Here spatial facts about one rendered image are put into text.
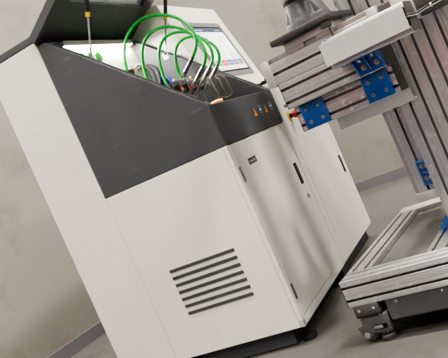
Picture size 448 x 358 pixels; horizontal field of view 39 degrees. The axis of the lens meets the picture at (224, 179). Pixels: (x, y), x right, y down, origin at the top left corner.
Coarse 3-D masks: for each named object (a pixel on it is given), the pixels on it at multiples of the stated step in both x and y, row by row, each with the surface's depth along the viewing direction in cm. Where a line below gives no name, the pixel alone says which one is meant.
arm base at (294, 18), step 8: (288, 0) 202; (296, 0) 201; (304, 0) 200; (312, 0) 201; (320, 0) 203; (288, 8) 203; (296, 8) 201; (304, 8) 200; (312, 8) 201; (320, 8) 200; (328, 8) 203; (288, 16) 204; (296, 16) 201; (304, 16) 199; (312, 16) 199; (288, 24) 206; (296, 24) 201
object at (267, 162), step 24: (240, 144) 238; (264, 144) 258; (288, 144) 283; (240, 168) 230; (264, 168) 249; (288, 168) 272; (264, 192) 241; (288, 192) 262; (312, 192) 288; (264, 216) 233; (288, 216) 253; (312, 216) 277; (288, 240) 244; (312, 240) 267; (288, 264) 236; (312, 264) 257; (336, 264) 282; (312, 288) 248
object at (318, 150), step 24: (144, 24) 306; (168, 24) 301; (168, 48) 304; (192, 48) 305; (240, 48) 360; (288, 120) 295; (312, 144) 313; (336, 144) 351; (312, 168) 300; (336, 168) 334; (336, 192) 319; (336, 216) 305; (360, 216) 341; (336, 240) 293; (360, 240) 339
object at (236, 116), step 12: (252, 96) 267; (264, 96) 279; (216, 108) 231; (228, 108) 240; (240, 108) 251; (228, 120) 236; (240, 120) 246; (252, 120) 257; (264, 120) 268; (276, 120) 281; (228, 132) 233; (240, 132) 242; (252, 132) 253
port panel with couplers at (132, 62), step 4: (128, 60) 297; (132, 60) 301; (136, 60) 303; (128, 64) 296; (132, 64) 299; (136, 64) 302; (140, 64) 306; (128, 68) 295; (132, 68) 296; (136, 68) 296; (140, 68) 300; (136, 72) 299; (140, 72) 303; (140, 76) 302
